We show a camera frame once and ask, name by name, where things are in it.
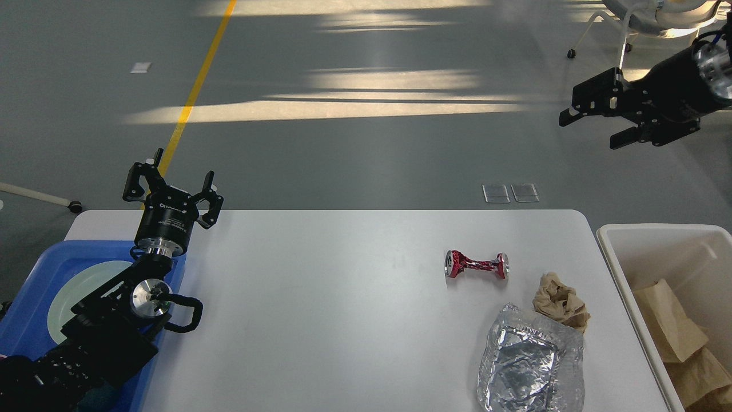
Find brown paper bag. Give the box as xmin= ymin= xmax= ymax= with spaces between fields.
xmin=632 ymin=279 xmax=709 ymax=363
xmin=665 ymin=347 xmax=731 ymax=411

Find metal floor socket plates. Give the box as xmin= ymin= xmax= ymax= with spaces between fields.
xmin=482 ymin=184 xmax=540 ymax=204

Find pale green plate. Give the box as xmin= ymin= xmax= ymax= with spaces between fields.
xmin=47 ymin=260 xmax=131 ymax=344

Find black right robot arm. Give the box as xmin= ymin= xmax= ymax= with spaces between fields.
xmin=558 ymin=21 xmax=731 ymax=149

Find dark green mug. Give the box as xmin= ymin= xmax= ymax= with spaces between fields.
xmin=74 ymin=383 xmax=121 ymax=411

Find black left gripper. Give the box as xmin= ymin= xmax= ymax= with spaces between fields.
xmin=122 ymin=148 xmax=224 ymax=256

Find brown paper ball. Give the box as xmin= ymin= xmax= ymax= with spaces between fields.
xmin=532 ymin=272 xmax=591 ymax=334

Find white chair at left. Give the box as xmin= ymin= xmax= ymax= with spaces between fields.
xmin=1 ymin=183 xmax=83 ymax=215

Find white chair on casters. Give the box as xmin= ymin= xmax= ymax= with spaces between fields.
xmin=566 ymin=1 xmax=723 ymax=69

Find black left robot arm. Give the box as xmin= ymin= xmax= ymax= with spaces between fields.
xmin=2 ymin=148 xmax=224 ymax=411

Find red candy wrapper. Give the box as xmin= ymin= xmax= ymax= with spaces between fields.
xmin=444 ymin=249 xmax=510 ymax=280

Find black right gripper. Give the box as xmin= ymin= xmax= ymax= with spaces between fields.
xmin=559 ymin=40 xmax=731 ymax=150

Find white plastic bin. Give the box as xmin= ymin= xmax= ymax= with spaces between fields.
xmin=596 ymin=223 xmax=731 ymax=411

